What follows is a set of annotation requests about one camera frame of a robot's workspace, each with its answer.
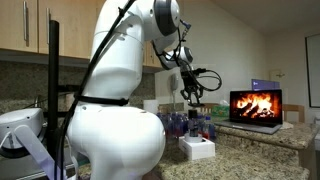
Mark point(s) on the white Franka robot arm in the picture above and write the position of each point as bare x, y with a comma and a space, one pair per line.
113, 66

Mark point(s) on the white cardboard product box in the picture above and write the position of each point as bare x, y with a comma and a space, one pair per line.
196, 151

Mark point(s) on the wooden wall cabinet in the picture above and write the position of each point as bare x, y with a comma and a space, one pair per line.
66, 26

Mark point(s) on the black camera stand pole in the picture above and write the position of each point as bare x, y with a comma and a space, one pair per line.
53, 66

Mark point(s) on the wooden dining chair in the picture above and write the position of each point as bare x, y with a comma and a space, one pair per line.
208, 107
293, 111

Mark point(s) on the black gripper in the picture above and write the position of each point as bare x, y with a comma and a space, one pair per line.
189, 83

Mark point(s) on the green tissue box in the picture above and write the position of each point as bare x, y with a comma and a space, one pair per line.
220, 110

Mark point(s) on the round white placemat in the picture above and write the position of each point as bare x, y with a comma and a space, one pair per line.
286, 126

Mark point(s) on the purple panel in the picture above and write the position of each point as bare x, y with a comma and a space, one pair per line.
265, 85

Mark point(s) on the white paper towel roll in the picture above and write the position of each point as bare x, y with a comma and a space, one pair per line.
150, 107

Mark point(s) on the Fiji water bottle blue cap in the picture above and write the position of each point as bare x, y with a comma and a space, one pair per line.
170, 126
201, 124
209, 128
180, 126

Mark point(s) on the laptop showing fireplace video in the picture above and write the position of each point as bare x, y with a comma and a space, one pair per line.
256, 106

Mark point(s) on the grey wall phone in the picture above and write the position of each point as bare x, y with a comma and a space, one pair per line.
174, 82

